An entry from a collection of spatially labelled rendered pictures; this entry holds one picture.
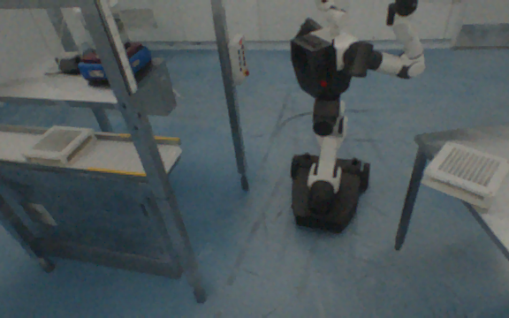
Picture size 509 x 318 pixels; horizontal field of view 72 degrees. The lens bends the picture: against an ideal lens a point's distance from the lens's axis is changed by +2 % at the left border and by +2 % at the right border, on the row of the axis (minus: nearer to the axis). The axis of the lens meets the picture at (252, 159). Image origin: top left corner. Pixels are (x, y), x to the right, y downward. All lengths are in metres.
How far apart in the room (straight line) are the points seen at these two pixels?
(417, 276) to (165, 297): 1.50
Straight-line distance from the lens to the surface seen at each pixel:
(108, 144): 1.96
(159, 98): 1.57
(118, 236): 2.20
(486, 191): 1.54
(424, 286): 2.34
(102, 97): 1.37
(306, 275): 2.26
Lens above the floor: 1.91
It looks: 39 degrees down
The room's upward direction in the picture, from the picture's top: 7 degrees counter-clockwise
